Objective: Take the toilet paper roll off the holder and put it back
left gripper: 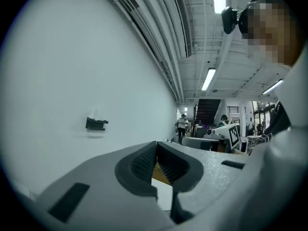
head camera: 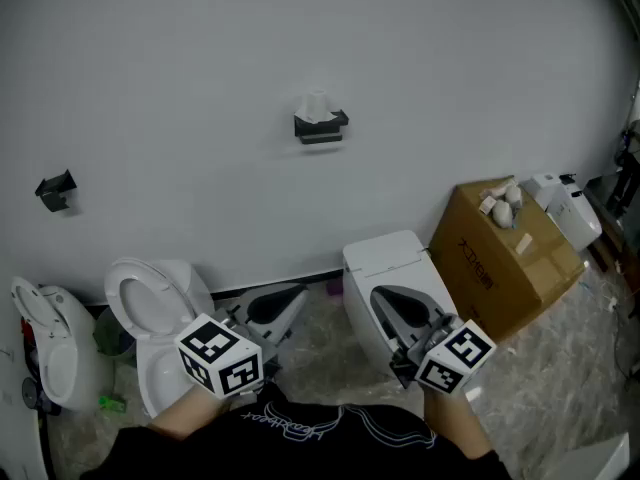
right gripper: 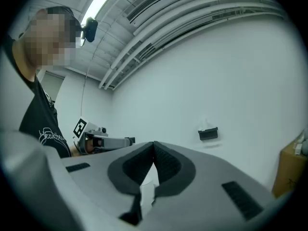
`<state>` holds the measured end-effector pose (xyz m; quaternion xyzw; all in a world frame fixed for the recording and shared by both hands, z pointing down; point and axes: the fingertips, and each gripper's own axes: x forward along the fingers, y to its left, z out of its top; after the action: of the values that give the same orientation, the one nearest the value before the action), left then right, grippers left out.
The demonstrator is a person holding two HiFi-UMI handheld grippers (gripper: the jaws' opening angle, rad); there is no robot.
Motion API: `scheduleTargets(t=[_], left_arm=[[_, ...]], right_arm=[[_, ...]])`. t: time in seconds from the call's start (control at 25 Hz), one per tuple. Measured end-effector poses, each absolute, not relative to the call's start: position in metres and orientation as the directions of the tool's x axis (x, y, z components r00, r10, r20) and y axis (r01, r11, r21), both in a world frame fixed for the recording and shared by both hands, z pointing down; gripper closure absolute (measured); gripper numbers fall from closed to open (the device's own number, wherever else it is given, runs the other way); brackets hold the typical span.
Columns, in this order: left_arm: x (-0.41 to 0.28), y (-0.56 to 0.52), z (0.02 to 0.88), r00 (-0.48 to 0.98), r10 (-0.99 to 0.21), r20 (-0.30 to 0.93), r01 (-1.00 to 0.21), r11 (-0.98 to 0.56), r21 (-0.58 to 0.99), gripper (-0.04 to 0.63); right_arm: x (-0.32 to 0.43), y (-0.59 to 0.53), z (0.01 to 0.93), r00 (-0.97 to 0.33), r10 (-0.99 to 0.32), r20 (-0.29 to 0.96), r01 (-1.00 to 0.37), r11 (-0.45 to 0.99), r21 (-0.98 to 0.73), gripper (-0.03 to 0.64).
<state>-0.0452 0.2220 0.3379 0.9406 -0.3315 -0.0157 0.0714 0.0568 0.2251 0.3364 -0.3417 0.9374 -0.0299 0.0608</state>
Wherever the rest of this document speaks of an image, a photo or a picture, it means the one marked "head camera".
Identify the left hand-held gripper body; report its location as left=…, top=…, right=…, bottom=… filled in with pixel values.
left=174, top=306, right=294, bottom=400

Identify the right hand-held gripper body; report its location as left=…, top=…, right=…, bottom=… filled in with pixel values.
left=389, top=312, right=497, bottom=395

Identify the white toilet paper roll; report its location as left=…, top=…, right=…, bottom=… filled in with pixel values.
left=301, top=86, right=329, bottom=122

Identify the person's left forearm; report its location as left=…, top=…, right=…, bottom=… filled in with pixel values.
left=149, top=382, right=232, bottom=442

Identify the person's right forearm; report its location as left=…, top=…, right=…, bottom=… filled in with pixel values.
left=422, top=382, right=497, bottom=462

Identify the white toilet with open lid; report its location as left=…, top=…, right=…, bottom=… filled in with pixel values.
left=103, top=257, right=216, bottom=419

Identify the white appliance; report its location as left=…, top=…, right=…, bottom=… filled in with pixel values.
left=519, top=171, right=604, bottom=253

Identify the brown cardboard box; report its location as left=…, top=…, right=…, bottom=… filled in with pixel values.
left=428, top=176, right=586, bottom=344

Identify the dark green bin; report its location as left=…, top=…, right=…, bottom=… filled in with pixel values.
left=92, top=306, right=137, bottom=369

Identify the large white pouch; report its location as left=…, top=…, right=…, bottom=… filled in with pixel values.
left=492, top=200, right=514, bottom=229

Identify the person's black printed shirt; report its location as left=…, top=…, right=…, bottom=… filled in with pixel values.
left=79, top=382, right=516, bottom=480

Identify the white ceramic fixture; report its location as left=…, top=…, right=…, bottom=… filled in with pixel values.
left=539, top=432, right=631, bottom=480

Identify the white cabinet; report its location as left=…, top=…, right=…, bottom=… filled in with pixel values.
left=0, top=312, right=49, bottom=480

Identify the black equipment stand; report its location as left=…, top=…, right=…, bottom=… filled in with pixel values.
left=612, top=120, right=640, bottom=219

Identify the black wall shelf holder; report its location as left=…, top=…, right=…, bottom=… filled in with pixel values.
left=293, top=109, right=350, bottom=147

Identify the small black wall bracket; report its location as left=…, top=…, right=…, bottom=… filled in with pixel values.
left=34, top=169, right=79, bottom=213

